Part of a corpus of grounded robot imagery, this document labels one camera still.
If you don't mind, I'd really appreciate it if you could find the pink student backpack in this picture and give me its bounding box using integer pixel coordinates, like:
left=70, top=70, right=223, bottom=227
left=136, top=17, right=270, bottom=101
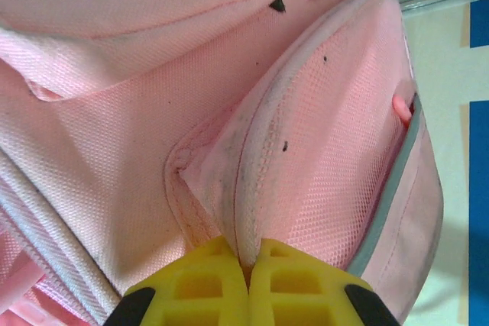
left=0, top=0, right=446, bottom=326

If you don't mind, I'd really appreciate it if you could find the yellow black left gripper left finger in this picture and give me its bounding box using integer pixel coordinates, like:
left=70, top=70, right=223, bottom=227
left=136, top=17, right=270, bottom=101
left=104, top=235, right=250, bottom=326

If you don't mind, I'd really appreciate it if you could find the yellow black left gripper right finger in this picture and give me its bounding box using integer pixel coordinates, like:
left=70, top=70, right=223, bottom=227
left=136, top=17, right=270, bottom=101
left=248, top=237, right=403, bottom=326

